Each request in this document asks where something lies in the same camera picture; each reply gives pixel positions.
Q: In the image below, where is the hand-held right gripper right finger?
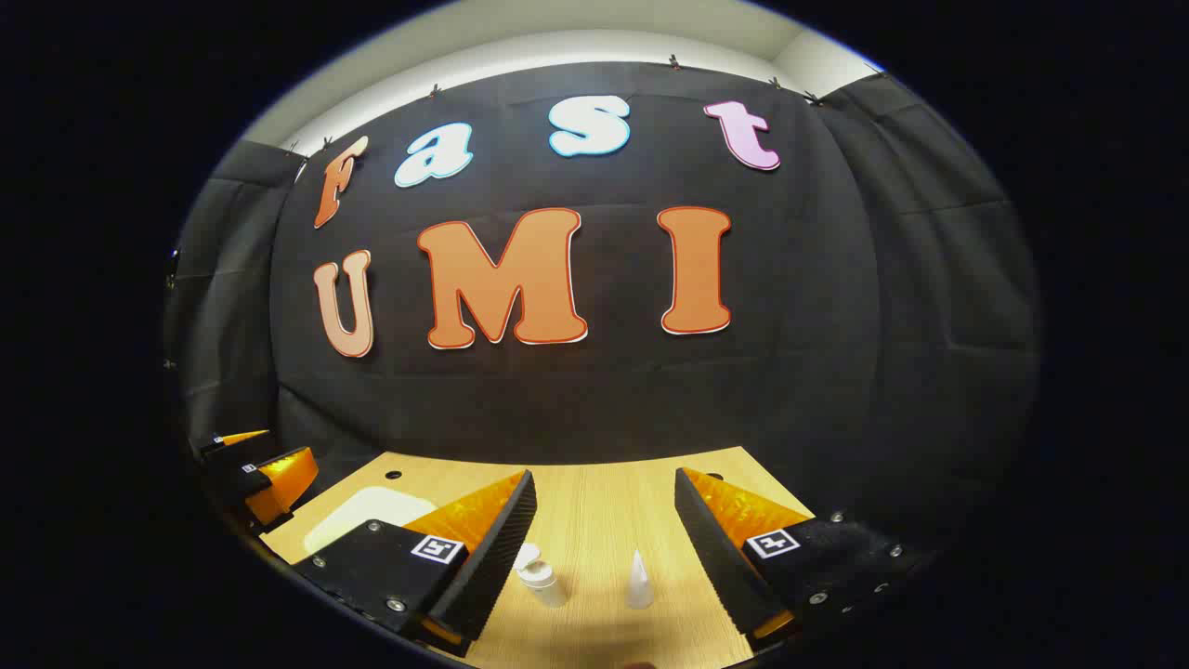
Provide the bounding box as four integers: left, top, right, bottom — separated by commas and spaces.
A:
674, 467, 921, 644

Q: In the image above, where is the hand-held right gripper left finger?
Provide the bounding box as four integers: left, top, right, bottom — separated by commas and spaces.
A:
295, 469, 539, 647

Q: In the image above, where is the white pump bottle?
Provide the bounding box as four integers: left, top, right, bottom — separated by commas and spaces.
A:
514, 543, 568, 610

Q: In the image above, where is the small yellow suitcase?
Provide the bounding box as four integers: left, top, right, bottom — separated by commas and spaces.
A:
305, 487, 439, 558

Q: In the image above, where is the white squeeze tube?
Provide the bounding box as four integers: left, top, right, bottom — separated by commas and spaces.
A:
624, 548, 656, 610

